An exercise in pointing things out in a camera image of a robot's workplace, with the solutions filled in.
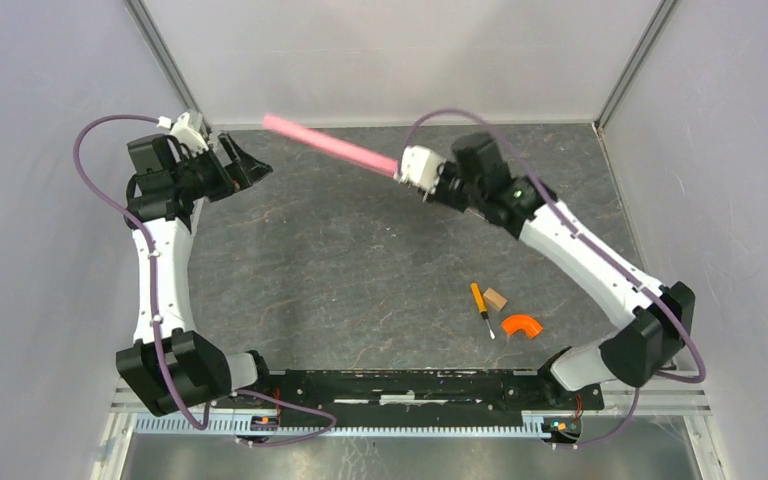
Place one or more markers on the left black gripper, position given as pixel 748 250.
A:
pixel 242 173

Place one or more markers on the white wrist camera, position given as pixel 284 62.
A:
pixel 189 129
pixel 422 168

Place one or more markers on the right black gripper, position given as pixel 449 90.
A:
pixel 444 170

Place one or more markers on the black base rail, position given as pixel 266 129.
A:
pixel 419 398

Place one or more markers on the orange handled screwdriver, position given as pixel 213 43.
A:
pixel 481 307

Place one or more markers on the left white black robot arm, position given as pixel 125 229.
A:
pixel 169 365

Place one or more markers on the pink wooden photo frame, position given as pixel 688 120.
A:
pixel 332 146

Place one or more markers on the small wooden block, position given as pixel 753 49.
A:
pixel 494 299

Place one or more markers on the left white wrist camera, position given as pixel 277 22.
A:
pixel 189 129

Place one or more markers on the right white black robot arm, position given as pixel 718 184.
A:
pixel 652 320

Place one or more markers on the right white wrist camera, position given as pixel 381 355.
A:
pixel 422 168

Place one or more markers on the orange curved pipe piece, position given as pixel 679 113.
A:
pixel 521 324

